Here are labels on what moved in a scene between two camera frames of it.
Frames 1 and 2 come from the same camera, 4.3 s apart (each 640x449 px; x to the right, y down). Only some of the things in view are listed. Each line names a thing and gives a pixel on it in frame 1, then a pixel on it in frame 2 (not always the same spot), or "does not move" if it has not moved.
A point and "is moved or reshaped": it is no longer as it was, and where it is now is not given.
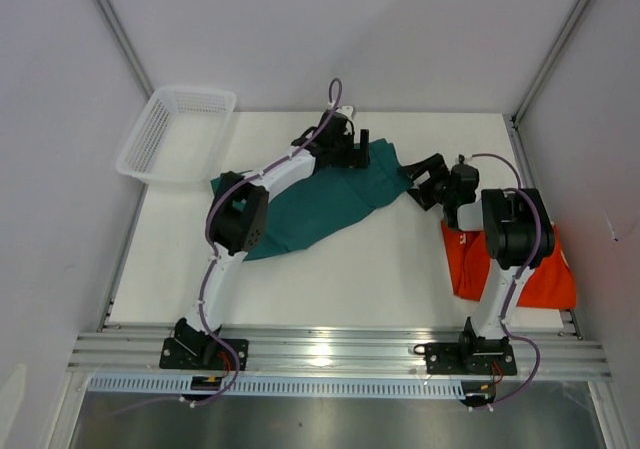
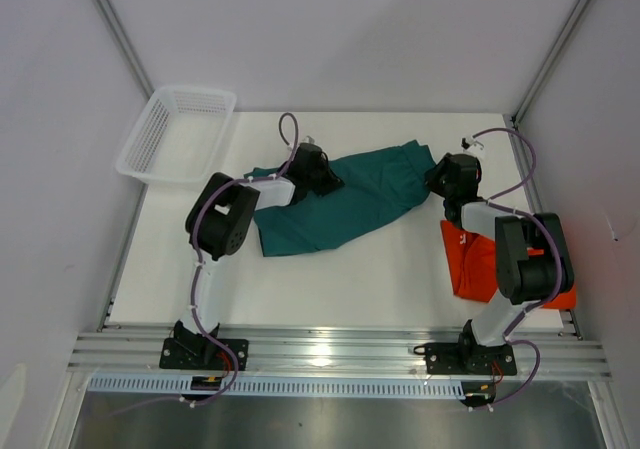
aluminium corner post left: [116, 26] does not move
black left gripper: [355, 159] → [332, 182]
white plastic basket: [181, 137] does not move
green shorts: [329, 203] is moved or reshaped
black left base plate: [217, 355] does not move
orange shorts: [549, 286] does not move
